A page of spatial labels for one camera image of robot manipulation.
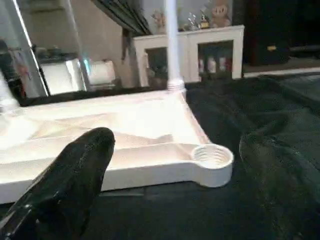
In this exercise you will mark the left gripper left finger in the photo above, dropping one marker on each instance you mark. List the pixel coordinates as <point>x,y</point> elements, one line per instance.
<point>65,190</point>

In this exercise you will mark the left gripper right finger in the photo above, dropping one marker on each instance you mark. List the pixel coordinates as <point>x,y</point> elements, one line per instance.
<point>285,185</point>

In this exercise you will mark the white plastic table top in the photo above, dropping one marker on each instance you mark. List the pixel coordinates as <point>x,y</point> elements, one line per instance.
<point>125,120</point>

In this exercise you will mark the white plastic table leg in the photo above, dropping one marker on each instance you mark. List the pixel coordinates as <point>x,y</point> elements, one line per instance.
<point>6,100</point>
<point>171,45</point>

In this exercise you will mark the black work mat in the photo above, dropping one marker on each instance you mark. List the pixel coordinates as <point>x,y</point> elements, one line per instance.
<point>225,110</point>

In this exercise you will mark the white glass-door cabinet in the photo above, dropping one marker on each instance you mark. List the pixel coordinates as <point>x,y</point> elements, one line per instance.
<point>190,42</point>

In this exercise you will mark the brown teddy bear toy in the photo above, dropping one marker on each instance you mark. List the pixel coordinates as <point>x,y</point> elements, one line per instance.
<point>220,12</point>

